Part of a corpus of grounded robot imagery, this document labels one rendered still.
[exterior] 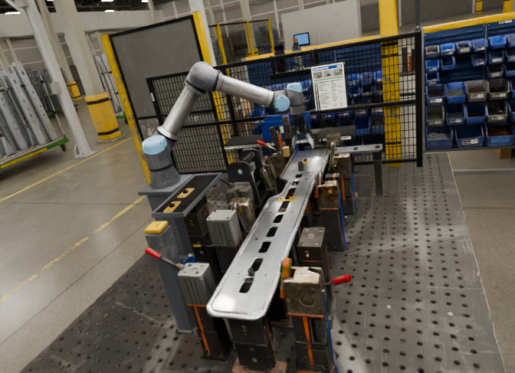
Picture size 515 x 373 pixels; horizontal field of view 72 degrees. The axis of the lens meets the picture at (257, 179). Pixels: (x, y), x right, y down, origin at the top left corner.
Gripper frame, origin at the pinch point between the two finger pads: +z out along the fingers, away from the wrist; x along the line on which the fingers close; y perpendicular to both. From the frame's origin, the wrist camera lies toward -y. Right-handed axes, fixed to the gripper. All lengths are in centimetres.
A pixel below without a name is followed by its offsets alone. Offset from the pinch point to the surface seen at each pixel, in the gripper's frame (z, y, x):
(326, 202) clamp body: 11.5, 43.3, 16.6
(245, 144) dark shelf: 6, -33, -47
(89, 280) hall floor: 109, -3, -205
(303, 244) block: 4, 87, 15
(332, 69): -32, -55, 13
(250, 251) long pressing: 7, 87, -4
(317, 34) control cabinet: -30, -637, -82
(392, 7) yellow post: -61, -59, 50
